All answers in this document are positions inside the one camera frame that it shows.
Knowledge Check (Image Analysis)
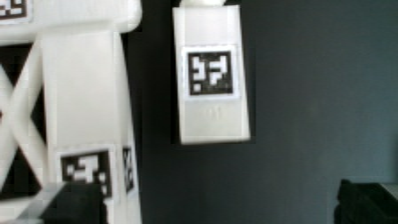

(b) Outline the white chair leg block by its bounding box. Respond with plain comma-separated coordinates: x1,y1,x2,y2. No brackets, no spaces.
172,0,250,144

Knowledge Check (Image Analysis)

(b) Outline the white chair back part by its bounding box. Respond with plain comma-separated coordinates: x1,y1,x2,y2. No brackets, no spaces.
0,0,142,224

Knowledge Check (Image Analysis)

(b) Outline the translucent gripper right finger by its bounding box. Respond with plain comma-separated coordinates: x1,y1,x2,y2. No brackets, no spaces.
380,183,398,203

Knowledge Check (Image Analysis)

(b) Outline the translucent gripper left finger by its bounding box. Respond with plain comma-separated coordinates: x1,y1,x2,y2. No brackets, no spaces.
0,183,62,224

